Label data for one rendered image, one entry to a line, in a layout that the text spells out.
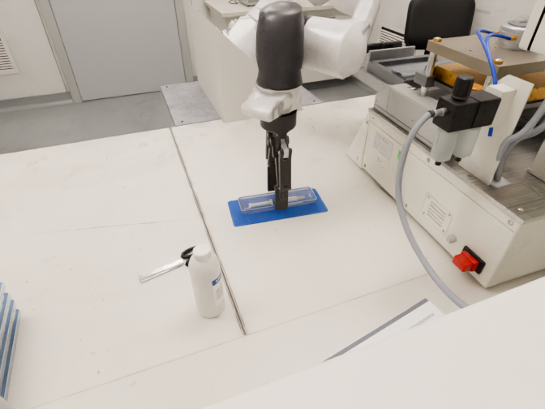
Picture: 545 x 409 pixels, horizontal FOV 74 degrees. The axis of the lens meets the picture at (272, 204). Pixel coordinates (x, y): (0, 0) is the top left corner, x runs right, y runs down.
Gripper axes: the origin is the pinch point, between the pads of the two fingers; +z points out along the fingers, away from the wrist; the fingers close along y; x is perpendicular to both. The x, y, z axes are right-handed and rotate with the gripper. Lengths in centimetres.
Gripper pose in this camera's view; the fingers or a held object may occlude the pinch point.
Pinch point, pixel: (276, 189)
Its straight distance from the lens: 85.7
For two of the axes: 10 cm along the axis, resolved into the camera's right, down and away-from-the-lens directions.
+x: -9.7, 1.5, -1.8
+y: -2.3, -6.1, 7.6
